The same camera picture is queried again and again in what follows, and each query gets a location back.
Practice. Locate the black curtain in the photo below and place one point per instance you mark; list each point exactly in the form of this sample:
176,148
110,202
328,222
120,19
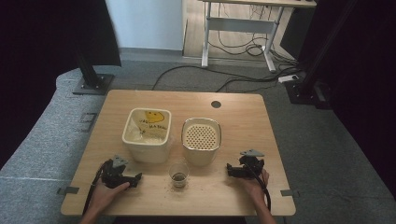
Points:
367,77
46,46

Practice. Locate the white power strip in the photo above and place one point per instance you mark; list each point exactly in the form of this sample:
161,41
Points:
288,78

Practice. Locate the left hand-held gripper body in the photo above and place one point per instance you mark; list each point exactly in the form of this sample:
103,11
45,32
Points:
112,174

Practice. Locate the grey tape strip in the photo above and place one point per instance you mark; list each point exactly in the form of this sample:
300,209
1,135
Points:
289,193
67,190

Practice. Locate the black metal stand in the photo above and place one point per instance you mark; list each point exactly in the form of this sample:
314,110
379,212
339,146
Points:
91,77
308,81

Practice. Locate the person's left hand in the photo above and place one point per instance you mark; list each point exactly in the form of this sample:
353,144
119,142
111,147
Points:
106,195

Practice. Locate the cream perforated strainer insert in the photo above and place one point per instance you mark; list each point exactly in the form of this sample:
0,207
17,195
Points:
200,136

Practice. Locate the clear yellow-print plastic bag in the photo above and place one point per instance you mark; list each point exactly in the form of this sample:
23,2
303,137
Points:
150,127

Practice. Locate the white frame desk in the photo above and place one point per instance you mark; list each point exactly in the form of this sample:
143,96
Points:
239,25

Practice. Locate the cream square trash bin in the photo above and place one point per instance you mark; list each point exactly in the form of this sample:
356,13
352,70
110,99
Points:
149,149

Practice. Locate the clear plastic cup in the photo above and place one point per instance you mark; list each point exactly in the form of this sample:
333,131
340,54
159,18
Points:
179,175

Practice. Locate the person's right hand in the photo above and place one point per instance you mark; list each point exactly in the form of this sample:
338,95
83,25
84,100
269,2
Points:
254,188

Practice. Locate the grey round table grommet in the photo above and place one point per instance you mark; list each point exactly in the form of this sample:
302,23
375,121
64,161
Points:
215,104

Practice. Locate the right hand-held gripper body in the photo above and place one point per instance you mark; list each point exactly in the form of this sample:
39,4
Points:
251,165

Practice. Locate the cream container with metal rim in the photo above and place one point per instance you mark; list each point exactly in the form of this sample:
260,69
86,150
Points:
200,155

